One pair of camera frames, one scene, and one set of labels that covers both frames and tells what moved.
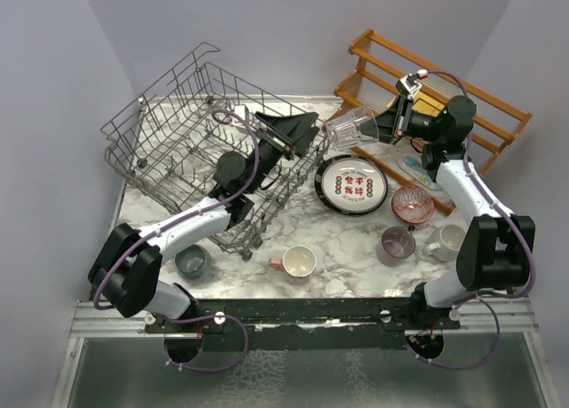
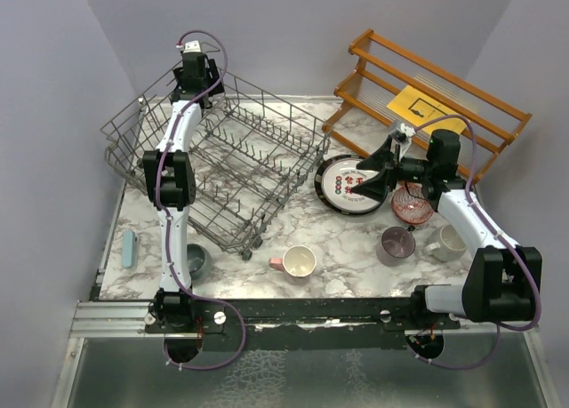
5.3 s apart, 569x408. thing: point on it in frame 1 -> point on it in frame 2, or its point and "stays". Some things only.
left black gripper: [288, 135] -> [212, 84]
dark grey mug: [193, 261] stays
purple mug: [396, 244] stays
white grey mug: [444, 242] stays
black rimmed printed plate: [350, 185] stays
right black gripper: [388, 121] -> [382, 161]
